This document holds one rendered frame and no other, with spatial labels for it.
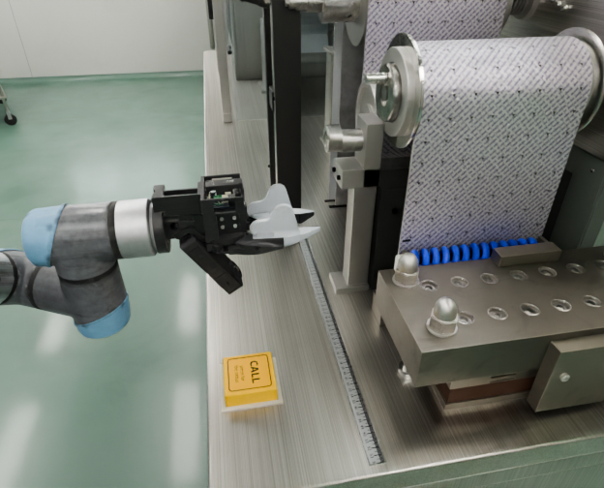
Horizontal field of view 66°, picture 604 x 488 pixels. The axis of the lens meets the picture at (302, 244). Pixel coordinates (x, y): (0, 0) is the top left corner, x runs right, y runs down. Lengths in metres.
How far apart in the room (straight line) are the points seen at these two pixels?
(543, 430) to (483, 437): 0.08
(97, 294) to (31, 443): 1.31
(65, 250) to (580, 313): 0.64
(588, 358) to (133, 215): 0.58
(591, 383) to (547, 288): 0.13
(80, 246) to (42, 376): 1.54
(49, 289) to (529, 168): 0.68
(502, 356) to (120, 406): 1.52
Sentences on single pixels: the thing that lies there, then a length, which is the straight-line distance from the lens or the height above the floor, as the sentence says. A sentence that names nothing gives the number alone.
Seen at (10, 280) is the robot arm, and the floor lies 1.05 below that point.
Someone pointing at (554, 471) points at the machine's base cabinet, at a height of 0.83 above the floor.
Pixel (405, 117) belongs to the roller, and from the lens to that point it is 0.62.
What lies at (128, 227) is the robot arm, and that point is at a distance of 0.60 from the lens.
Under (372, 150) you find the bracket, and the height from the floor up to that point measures 1.17.
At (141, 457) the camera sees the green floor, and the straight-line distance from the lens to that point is 1.76.
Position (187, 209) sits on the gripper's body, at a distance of 0.60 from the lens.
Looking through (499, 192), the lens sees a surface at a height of 1.12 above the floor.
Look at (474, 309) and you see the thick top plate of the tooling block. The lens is 0.63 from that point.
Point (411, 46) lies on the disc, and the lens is 0.63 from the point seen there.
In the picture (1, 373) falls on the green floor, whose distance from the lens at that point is 2.23.
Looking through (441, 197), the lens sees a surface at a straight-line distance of 0.69.
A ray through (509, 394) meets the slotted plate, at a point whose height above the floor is 0.91.
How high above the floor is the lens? 1.42
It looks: 33 degrees down
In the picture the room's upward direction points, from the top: straight up
